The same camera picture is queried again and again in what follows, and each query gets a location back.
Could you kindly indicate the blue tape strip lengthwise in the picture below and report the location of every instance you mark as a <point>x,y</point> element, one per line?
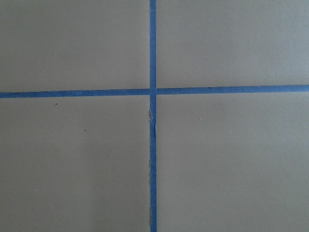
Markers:
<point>152,111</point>

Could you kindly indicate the blue tape strip crosswise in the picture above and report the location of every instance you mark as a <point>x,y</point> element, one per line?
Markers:
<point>159,91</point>

